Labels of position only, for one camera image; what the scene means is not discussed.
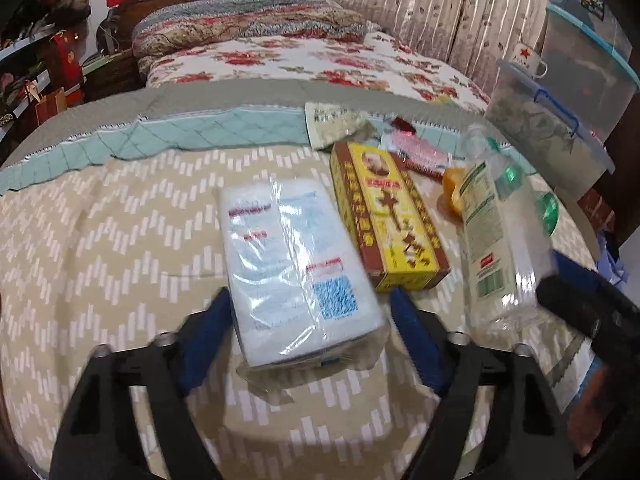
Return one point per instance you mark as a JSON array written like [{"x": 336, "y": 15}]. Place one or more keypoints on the white plastic-wrapped tissue pack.
[{"x": 290, "y": 270}]

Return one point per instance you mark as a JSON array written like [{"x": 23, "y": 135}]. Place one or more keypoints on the yellow and brown cardboard box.
[{"x": 390, "y": 220}]

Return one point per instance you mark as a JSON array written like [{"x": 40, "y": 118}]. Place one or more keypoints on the clear plastic bottle green label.
[{"x": 495, "y": 240}]

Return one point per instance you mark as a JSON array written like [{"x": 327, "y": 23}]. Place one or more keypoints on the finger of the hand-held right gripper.
[
  {"x": 572, "y": 267},
  {"x": 570, "y": 302}
]

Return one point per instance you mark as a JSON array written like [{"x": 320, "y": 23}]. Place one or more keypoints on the dark wooden nightstand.
[{"x": 115, "y": 80}]

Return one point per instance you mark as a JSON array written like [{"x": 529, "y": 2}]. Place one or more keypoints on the patchwork floral quilt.
[{"x": 225, "y": 20}]

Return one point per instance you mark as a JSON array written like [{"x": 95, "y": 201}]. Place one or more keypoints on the beige leaf-print curtain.
[{"x": 425, "y": 5}]

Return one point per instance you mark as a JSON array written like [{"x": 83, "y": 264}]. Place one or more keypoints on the clear storage box blue latch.
[{"x": 540, "y": 125}]

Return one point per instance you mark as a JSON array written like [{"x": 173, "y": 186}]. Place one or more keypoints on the white red floral bedsheet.
[{"x": 300, "y": 60}]

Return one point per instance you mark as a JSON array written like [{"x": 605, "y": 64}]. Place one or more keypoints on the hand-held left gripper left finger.
[{"x": 210, "y": 340}]

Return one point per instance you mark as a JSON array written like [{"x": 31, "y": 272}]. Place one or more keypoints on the clear storage box teal lid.
[{"x": 590, "y": 70}]

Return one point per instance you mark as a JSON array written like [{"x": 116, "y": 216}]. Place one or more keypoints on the white enamel mug red star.
[{"x": 527, "y": 60}]

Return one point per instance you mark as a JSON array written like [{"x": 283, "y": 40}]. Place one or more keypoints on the pink plastic wrapper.
[{"x": 415, "y": 147}]

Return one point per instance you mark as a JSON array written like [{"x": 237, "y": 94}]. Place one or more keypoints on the cluttered dark shelf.
[{"x": 30, "y": 45}]

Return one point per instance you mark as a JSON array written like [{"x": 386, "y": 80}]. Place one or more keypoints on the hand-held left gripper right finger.
[{"x": 415, "y": 330}]

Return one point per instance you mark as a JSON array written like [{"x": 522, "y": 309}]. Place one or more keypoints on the beige chevron blanket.
[{"x": 125, "y": 235}]

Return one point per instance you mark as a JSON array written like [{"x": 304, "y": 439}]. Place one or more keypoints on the person's right hand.
[{"x": 585, "y": 425}]

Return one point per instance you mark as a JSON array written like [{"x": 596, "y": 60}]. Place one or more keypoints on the dark red wrapper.
[{"x": 401, "y": 123}]

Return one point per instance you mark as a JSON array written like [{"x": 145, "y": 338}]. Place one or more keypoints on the beige printed packet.
[{"x": 332, "y": 125}]

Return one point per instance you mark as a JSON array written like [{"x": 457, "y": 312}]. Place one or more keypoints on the blue patterned garment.
[{"x": 612, "y": 260}]

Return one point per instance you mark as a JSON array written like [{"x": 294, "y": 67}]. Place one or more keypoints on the small orange object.
[{"x": 452, "y": 187}]

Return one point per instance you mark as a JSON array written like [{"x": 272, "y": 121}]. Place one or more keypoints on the brown paper bag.
[{"x": 50, "y": 107}]

